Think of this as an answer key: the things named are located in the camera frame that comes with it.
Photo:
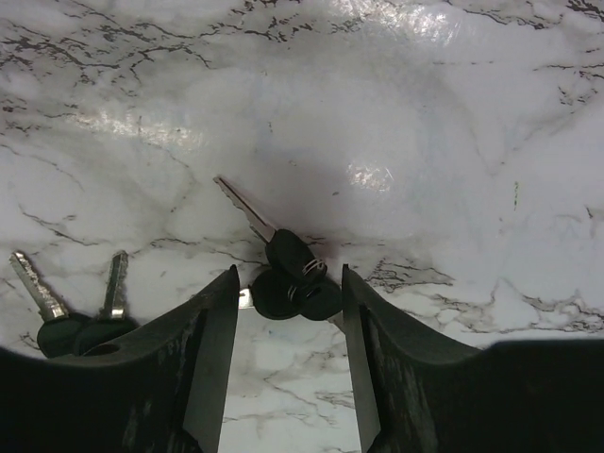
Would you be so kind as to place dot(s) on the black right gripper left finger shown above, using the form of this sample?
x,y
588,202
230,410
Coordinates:
x,y
160,388

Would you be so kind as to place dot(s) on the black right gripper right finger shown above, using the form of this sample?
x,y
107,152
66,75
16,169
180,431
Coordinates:
x,y
417,390

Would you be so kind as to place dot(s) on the black-headed key bunch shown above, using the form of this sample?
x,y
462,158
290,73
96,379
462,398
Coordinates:
x,y
296,282
65,331

